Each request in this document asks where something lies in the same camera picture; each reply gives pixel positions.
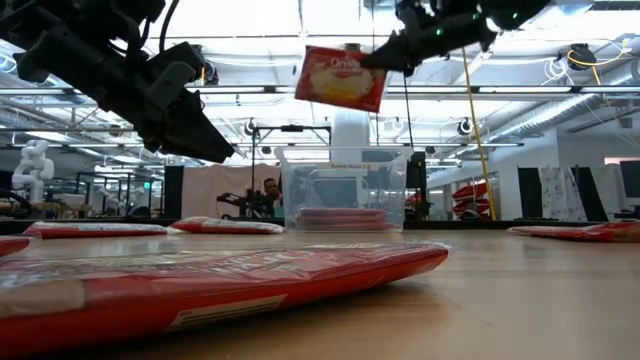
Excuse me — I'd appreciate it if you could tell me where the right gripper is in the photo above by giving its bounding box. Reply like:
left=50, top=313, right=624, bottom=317
left=359, top=0, right=499, bottom=78

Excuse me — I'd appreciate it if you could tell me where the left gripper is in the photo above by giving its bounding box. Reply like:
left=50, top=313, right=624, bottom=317
left=13, top=23, right=235, bottom=163

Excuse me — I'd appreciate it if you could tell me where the black upright panel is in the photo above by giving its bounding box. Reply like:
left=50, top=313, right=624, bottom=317
left=516, top=166, right=544, bottom=222
left=571, top=164, right=610, bottom=222
left=163, top=164, right=185, bottom=220

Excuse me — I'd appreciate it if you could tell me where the beige curtain partition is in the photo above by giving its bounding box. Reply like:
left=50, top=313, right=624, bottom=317
left=181, top=163, right=282, bottom=220

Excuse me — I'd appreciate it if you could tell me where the white building column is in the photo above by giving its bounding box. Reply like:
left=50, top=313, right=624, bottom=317
left=331, top=110, right=372, bottom=151

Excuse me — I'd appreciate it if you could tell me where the person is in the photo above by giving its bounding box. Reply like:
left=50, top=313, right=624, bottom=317
left=262, top=177, right=285, bottom=219

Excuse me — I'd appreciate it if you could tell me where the clear plastic storage bin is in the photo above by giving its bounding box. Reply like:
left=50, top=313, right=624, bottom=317
left=273, top=145, right=415, bottom=234

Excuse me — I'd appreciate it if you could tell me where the white robot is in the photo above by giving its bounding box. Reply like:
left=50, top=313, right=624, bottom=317
left=10, top=138, right=56, bottom=205

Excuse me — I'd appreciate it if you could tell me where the background wooden table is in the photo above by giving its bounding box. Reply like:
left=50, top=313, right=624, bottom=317
left=0, top=198, right=95, bottom=220

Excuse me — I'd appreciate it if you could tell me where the white patterned cloth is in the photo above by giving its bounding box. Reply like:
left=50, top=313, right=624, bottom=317
left=538, top=165, right=575, bottom=222

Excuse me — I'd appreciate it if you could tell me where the dark monitor screen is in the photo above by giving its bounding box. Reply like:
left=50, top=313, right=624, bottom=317
left=619, top=159, right=640, bottom=199

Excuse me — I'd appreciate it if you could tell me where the long black hanging cable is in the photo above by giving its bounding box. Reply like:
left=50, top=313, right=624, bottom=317
left=401, top=73, right=415, bottom=149

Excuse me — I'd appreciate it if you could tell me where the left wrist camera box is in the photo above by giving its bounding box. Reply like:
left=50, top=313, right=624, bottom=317
left=144, top=41, right=207, bottom=110

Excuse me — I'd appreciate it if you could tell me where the black workstation frame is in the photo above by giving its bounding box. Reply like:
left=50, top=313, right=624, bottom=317
left=74, top=171, right=165, bottom=220

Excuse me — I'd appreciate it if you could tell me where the black camera stand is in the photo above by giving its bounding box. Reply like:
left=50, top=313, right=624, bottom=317
left=249, top=123, right=333, bottom=201

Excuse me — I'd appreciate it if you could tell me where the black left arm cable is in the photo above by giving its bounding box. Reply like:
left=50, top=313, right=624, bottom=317
left=157, top=0, right=182, bottom=54

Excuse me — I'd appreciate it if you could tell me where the long yellow hanging cable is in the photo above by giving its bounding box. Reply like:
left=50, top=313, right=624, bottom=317
left=460, top=45, right=498, bottom=222

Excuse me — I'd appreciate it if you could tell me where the silver ventilation duct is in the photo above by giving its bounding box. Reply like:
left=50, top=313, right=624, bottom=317
left=479, top=59, right=640, bottom=147

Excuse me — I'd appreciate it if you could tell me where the cable reel with yellow cable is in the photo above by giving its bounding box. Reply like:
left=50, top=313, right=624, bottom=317
left=567, top=42, right=597, bottom=70

